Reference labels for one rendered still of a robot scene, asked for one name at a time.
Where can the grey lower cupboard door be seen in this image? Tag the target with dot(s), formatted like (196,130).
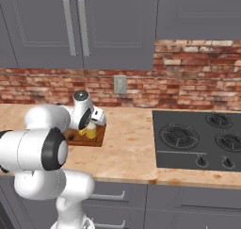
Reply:
(28,212)
(194,220)

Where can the brown wooden cutting board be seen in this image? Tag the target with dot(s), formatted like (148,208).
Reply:
(94,141)

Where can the black gas hob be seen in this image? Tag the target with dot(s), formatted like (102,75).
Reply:
(188,155)

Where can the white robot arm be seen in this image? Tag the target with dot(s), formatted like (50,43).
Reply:
(31,149)

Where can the yellow cheese wedge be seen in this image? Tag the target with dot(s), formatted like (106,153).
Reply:
(82,132)

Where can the grey drawer front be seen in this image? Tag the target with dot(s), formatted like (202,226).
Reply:
(194,198)
(131,218)
(131,193)

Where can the grey wall switch plate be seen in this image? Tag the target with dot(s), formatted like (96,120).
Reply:
(120,84)

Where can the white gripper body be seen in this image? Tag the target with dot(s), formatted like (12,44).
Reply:
(101,119)

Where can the yellow condiment bottle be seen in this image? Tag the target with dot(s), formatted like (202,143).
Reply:
(91,132)

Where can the grey cupboard door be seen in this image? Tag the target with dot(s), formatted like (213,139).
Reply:
(40,25)
(200,13)
(4,41)
(194,220)
(122,25)
(28,212)

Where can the black hob knob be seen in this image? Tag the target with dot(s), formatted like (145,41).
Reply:
(228,162)
(201,161)

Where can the grey upper cupboard door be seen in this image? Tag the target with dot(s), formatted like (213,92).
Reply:
(200,13)
(40,25)
(4,41)
(122,25)

